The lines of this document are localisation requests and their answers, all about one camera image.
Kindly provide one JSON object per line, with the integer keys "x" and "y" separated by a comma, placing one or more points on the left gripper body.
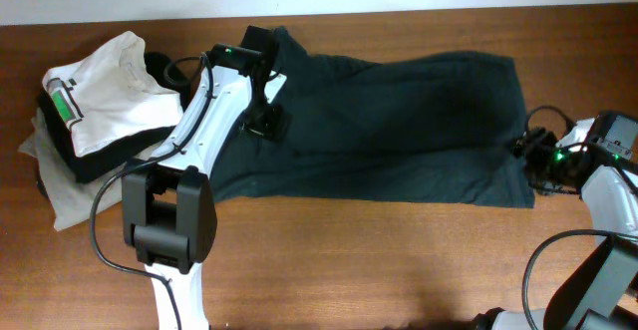
{"x": 266, "y": 122}

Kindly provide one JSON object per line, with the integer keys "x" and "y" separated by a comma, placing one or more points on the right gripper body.
{"x": 528, "y": 147}

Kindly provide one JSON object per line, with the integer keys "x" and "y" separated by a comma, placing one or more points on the dark green t-shirt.
{"x": 430, "y": 130}

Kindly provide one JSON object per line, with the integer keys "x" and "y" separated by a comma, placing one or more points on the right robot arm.
{"x": 588, "y": 298}

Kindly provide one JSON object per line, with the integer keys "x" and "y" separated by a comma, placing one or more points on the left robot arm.
{"x": 169, "y": 215}

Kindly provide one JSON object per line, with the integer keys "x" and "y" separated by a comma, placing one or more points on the white folded t-shirt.
{"x": 110, "y": 95}

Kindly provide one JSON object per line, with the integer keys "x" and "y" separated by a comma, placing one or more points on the black folded garment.
{"x": 92, "y": 166}

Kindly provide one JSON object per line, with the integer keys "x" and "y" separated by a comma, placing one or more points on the beige folded cloth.
{"x": 71, "y": 200}

